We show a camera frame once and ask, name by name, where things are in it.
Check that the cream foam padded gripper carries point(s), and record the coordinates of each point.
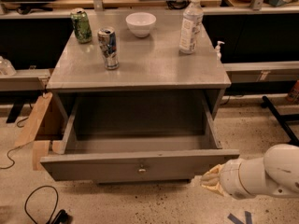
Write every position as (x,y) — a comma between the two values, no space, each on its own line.
(233,178)

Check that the grey top drawer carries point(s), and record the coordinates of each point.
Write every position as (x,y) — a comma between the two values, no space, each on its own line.
(108,138)

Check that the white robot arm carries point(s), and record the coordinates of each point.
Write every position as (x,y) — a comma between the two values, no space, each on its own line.
(275,174)

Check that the brass drawer knob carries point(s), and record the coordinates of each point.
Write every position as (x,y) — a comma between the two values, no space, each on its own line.
(142,169)

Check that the black metal stand leg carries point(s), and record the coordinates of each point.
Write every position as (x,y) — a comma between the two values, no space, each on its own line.
(283,120)

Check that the small pump dispenser bottle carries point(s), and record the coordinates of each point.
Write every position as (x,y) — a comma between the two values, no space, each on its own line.
(218,48)

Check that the clear plastic water bottle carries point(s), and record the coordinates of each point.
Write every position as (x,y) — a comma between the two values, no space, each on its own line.
(191,26)

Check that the white ceramic bowl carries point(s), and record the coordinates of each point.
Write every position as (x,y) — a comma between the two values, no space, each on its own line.
(141,23)

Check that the wooden board stack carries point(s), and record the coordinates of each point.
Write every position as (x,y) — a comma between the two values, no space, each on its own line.
(43,129)

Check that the silver blue energy drink can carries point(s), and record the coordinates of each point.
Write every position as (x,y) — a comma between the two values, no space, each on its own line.
(107,43)

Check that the green soda can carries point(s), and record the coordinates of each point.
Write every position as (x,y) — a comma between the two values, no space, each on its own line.
(81,25)

